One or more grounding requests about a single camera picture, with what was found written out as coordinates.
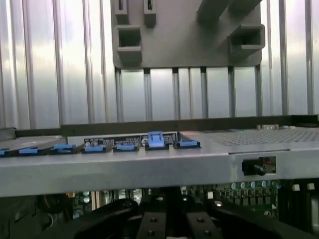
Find black and silver PC case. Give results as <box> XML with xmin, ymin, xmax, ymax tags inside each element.
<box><xmin>0</xmin><ymin>115</ymin><xmax>319</xmax><ymax>200</ymax></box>

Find green motherboard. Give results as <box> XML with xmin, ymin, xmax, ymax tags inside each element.
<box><xmin>64</xmin><ymin>181</ymin><xmax>319</xmax><ymax>225</ymax></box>

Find grey parts rack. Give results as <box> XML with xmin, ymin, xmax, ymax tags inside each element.
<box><xmin>112</xmin><ymin>0</ymin><xmax>266</xmax><ymax>69</ymax></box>

